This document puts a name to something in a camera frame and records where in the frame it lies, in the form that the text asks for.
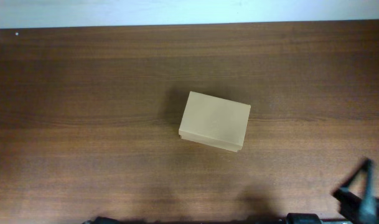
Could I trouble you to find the cardboard box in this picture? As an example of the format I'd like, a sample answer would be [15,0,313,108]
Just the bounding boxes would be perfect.
[179,91,251,152]

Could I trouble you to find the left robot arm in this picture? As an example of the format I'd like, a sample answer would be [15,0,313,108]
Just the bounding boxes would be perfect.
[82,217,121,224]

